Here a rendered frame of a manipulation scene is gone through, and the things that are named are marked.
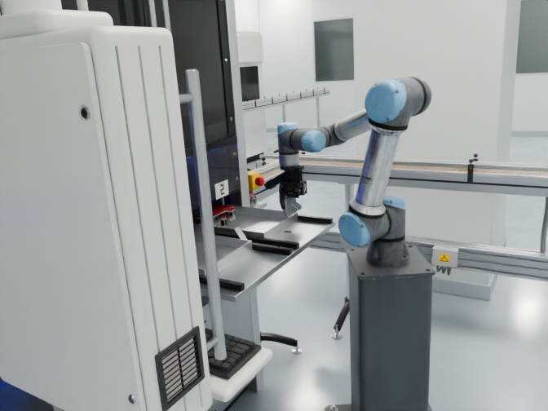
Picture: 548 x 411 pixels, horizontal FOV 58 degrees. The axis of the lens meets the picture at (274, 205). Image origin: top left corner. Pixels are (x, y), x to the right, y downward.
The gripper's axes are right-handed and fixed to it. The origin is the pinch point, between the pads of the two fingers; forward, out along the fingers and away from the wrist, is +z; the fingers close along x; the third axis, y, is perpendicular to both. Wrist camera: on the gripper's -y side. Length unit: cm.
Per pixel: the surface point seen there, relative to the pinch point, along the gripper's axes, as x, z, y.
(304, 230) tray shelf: -3.5, 3.6, 9.0
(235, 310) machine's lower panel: -5.2, 42.7, -24.6
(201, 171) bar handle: -86, -38, 30
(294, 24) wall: 796, -129, -400
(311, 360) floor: 41, 92, -13
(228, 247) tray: -29.1, 3.4, -7.5
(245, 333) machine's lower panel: 0, 57, -25
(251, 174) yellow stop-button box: 14.6, -11.4, -24.3
